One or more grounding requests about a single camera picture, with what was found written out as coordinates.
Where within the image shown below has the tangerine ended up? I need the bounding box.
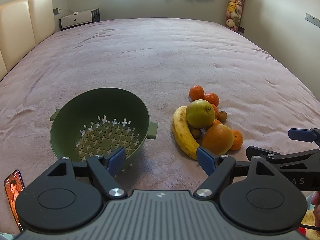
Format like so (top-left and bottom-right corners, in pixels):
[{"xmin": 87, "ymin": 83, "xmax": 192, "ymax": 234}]
[
  {"xmin": 203, "ymin": 93, "xmax": 220, "ymax": 106},
  {"xmin": 230, "ymin": 129, "xmax": 244, "ymax": 151},
  {"xmin": 189, "ymin": 85, "xmax": 204, "ymax": 101}
]

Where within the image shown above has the tangerine hidden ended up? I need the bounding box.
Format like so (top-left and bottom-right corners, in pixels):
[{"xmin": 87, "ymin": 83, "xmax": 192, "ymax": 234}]
[{"xmin": 212, "ymin": 104, "xmax": 221, "ymax": 125}]

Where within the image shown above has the cream padded headboard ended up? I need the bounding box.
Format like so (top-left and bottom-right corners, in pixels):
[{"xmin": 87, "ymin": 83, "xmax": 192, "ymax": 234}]
[{"xmin": 0, "ymin": 0, "xmax": 55, "ymax": 79}]

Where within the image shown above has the smartphone with lit screen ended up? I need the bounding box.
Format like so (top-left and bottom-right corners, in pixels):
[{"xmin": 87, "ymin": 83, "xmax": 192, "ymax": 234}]
[{"xmin": 4, "ymin": 170, "xmax": 25, "ymax": 232}]

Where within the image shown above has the wall socket panel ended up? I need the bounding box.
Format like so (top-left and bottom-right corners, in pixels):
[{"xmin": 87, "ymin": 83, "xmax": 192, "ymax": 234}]
[{"xmin": 305, "ymin": 13, "xmax": 320, "ymax": 28}]

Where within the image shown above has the person's hand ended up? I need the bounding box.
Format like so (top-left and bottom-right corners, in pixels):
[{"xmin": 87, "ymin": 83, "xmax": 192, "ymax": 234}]
[{"xmin": 311, "ymin": 191, "xmax": 320, "ymax": 227}]

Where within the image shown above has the green yellow pear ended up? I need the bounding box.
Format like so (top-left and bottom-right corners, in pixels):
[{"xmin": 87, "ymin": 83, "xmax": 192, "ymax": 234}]
[{"xmin": 186, "ymin": 99, "xmax": 215, "ymax": 129}]

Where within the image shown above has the large orange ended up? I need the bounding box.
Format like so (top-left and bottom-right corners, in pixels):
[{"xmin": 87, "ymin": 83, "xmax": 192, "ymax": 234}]
[{"xmin": 202, "ymin": 124, "xmax": 234, "ymax": 155}]

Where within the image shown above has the pink bed blanket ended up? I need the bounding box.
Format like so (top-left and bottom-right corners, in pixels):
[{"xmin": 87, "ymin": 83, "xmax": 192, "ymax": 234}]
[{"xmin": 0, "ymin": 17, "xmax": 320, "ymax": 235}]

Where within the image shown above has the green colander bowl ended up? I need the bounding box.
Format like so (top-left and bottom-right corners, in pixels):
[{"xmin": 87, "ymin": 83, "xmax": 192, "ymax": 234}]
[{"xmin": 50, "ymin": 88, "xmax": 158, "ymax": 168}]

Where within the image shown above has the plush toy hanging organizer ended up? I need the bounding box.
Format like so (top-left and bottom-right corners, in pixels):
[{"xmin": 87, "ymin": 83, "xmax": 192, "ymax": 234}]
[{"xmin": 225, "ymin": 0, "xmax": 245, "ymax": 33}]

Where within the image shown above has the yellow banana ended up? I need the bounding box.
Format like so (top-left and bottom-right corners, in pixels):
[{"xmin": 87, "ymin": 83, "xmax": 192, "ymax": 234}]
[{"xmin": 171, "ymin": 106, "xmax": 199, "ymax": 160}]

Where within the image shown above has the white bedside cabinet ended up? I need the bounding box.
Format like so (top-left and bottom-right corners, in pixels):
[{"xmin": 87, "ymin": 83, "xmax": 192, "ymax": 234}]
[{"xmin": 59, "ymin": 8, "xmax": 100, "ymax": 30}]

